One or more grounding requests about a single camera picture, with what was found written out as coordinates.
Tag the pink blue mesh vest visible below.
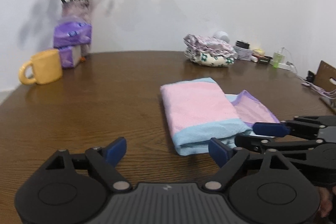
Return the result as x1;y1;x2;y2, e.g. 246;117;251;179
160;78;279;156

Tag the black red gift box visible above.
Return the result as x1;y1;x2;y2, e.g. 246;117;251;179
251;55;273;64

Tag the folded green flower garment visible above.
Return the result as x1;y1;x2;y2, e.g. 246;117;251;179
184;49;235;68

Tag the person's right hand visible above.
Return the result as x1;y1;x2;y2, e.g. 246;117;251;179
317;186;335;218

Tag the yellow sticky note stack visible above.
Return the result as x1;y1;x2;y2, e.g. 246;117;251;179
253;48;265;56

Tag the lower purple tissue pack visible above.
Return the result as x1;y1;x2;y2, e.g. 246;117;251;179
59;46;81;69

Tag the white astronaut speaker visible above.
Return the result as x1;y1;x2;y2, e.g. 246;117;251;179
213;31;230;43

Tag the purple textured vase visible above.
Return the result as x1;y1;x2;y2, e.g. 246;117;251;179
56;1;92;57

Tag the wooden chair back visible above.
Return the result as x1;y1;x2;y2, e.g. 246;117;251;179
313;60;336;92

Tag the green spray bottle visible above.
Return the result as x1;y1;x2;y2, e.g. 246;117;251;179
272;51;283;68

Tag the folded pink floral garment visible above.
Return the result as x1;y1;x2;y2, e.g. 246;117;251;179
183;35;237;57

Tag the purple tissue pack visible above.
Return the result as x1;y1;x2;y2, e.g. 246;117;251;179
59;46;81;69
53;22;92;48

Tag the upper purple tissue pack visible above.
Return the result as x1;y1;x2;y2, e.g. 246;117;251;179
53;22;92;48

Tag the yellow ceramic mug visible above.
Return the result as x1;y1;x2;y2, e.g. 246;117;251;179
18;49;63;85

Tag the black charger on tin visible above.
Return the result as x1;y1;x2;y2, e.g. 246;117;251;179
235;40;250;50

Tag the black phone holder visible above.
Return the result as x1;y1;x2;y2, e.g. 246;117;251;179
306;71;315;83

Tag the white power strip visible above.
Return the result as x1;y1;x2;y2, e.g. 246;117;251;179
275;63;294;71

